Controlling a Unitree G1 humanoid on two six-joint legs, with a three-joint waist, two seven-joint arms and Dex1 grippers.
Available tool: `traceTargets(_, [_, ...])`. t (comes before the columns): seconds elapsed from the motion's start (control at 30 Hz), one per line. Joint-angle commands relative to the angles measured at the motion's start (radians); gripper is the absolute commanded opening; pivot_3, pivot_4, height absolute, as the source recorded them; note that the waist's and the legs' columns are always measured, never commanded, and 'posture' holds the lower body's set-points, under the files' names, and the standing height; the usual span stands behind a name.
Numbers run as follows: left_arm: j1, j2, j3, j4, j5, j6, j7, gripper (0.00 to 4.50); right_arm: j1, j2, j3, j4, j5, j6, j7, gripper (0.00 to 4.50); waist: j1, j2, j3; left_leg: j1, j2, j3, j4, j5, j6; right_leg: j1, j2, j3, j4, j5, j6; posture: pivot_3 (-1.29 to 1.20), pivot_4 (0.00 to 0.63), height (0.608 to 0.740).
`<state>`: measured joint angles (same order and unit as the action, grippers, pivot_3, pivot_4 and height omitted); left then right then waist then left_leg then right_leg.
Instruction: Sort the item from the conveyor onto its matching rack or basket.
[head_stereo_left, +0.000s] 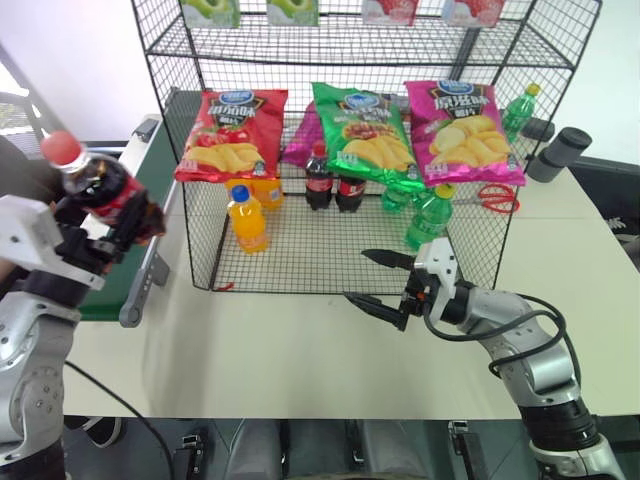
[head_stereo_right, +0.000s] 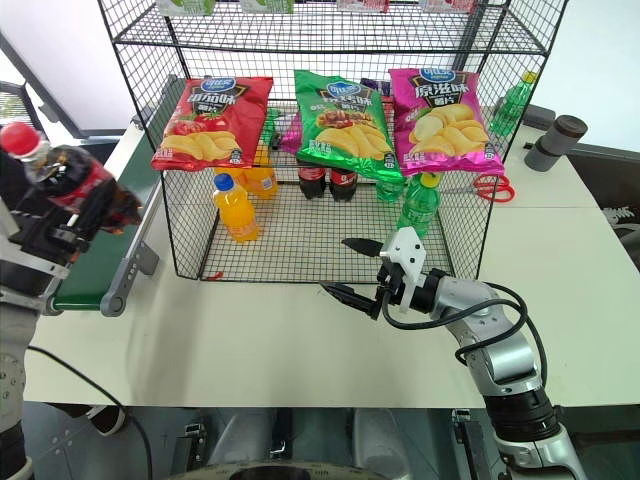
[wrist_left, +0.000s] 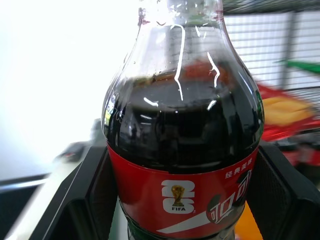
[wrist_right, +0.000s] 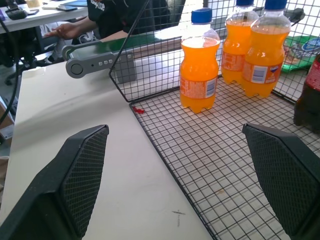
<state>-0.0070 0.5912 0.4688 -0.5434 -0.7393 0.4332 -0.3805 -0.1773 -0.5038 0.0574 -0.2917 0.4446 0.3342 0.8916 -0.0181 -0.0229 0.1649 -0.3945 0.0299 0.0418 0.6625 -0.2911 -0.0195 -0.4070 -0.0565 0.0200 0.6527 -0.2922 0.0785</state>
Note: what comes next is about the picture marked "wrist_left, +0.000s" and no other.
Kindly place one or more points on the red and yellow snack packet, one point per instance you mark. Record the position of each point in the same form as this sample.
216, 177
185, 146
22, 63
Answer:
287, 125

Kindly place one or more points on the yellow snack pack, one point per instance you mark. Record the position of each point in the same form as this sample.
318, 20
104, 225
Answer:
285, 107

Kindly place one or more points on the cola bottle with red label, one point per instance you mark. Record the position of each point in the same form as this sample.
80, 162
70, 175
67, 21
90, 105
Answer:
182, 120

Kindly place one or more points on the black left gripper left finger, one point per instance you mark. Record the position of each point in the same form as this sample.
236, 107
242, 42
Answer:
82, 197

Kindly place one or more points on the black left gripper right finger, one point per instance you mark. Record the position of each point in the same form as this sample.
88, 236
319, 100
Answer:
280, 200

